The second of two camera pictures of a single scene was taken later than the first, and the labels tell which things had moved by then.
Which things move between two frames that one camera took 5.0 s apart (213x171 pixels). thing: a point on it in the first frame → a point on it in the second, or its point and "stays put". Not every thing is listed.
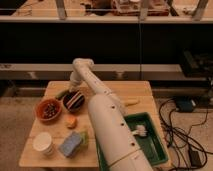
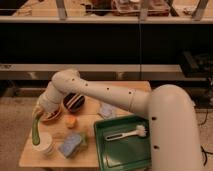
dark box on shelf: x=197 y=65 stays put
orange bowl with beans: x=48 y=109 stays put
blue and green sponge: x=72 y=143 stays put
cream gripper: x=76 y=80 → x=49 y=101
